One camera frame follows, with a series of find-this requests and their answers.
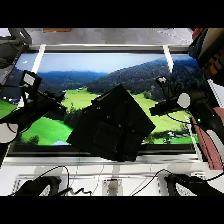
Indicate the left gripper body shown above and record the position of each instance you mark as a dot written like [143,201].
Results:
[54,104]

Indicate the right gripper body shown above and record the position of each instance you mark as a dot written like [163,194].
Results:
[165,106]

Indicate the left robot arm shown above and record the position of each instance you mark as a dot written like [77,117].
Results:
[20,116]

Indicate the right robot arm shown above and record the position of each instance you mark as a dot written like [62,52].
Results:
[206,115]

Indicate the heap of clothes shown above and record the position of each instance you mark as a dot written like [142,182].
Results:
[208,50]

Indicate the black garment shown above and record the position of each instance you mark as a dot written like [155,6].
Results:
[113,126]

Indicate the red garment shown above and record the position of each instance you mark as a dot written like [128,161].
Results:
[214,154]

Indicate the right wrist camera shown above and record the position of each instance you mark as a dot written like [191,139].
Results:
[168,88]

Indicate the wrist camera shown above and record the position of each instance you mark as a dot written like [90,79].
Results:
[30,81]
[168,88]

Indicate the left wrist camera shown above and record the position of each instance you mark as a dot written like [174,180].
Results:
[30,81]

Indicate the silver frame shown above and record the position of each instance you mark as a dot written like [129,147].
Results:
[110,166]

